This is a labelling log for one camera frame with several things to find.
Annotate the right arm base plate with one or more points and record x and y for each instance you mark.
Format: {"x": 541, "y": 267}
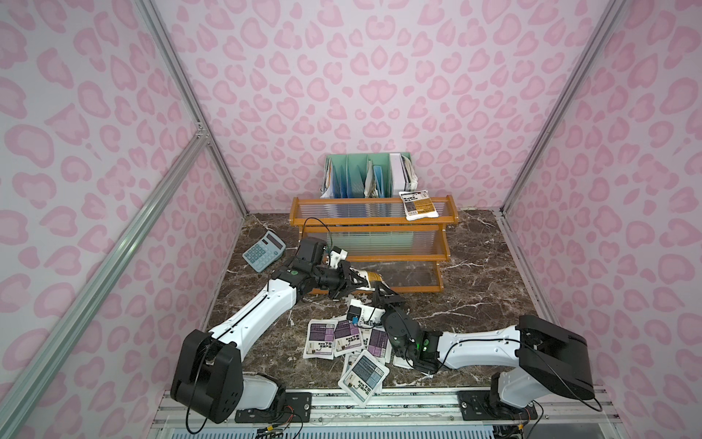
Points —
{"x": 483, "y": 406}

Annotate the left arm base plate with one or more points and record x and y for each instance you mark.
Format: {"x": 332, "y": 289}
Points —
{"x": 295, "y": 405}

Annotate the blue-grey label coffee bag upper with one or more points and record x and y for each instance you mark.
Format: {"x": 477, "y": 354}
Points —
{"x": 371, "y": 316}

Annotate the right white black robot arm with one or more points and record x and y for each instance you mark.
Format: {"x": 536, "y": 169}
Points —
{"x": 540, "y": 357}

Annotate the aluminium front rail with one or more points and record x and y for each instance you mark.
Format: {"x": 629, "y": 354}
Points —
{"x": 438, "y": 413}

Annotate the blue-grey label coffee bag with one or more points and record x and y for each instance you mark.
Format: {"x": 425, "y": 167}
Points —
{"x": 364, "y": 378}
{"x": 371, "y": 316}

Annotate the green file organizer with folders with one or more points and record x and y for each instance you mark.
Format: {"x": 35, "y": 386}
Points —
{"x": 368, "y": 176}

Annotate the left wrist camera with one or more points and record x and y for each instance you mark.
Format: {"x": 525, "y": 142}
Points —
{"x": 336, "y": 256}

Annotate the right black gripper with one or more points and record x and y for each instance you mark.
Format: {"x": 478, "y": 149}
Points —
{"x": 388, "y": 306}

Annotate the white coffee bag face down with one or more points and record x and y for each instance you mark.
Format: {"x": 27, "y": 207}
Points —
{"x": 406, "y": 366}

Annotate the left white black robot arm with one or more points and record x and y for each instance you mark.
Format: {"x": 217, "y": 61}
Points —
{"x": 209, "y": 377}

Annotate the purple label coffee bag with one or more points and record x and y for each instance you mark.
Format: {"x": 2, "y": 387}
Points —
{"x": 347, "y": 338}
{"x": 376, "y": 342}
{"x": 319, "y": 342}

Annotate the yellow label coffee bag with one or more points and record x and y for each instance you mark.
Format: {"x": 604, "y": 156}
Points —
{"x": 370, "y": 281}
{"x": 418, "y": 205}

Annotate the purple label coffee bag middle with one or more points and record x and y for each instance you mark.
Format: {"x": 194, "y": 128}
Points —
{"x": 347, "y": 338}

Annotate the purple label coffee bag left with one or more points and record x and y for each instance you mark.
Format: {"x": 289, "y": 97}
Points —
{"x": 319, "y": 342}

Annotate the light blue calculator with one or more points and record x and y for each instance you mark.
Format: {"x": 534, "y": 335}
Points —
{"x": 265, "y": 252}

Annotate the blue-grey label coffee bag front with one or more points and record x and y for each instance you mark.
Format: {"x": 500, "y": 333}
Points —
{"x": 364, "y": 378}

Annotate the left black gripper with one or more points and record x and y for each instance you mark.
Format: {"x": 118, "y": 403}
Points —
{"x": 347, "y": 277}

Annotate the purple label coffee bag right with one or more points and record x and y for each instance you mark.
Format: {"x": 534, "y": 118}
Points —
{"x": 376, "y": 342}

